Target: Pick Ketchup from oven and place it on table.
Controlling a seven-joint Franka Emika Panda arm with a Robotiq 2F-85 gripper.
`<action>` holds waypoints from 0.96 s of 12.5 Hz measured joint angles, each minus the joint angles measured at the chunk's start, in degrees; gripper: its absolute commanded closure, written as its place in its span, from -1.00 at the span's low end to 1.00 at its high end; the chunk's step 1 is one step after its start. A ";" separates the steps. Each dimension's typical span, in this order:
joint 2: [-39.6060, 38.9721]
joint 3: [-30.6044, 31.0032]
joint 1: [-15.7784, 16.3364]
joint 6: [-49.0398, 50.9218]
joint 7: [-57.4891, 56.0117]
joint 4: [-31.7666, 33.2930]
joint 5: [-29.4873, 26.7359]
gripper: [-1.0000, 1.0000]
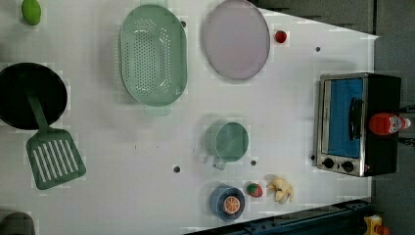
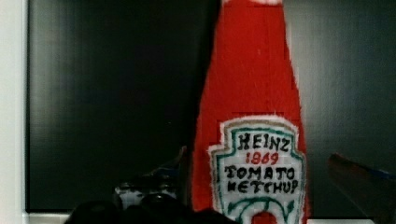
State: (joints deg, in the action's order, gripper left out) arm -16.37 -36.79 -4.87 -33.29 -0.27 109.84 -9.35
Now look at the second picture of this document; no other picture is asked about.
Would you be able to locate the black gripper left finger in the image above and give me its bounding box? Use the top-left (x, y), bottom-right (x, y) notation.
top-left (113, 146), bottom-right (188, 210)

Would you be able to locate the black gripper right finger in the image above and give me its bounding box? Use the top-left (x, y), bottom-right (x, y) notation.
top-left (328, 154), bottom-right (396, 224)

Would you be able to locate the red plush ketchup bottle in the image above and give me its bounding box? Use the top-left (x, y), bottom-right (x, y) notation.
top-left (191, 0), bottom-right (308, 224)

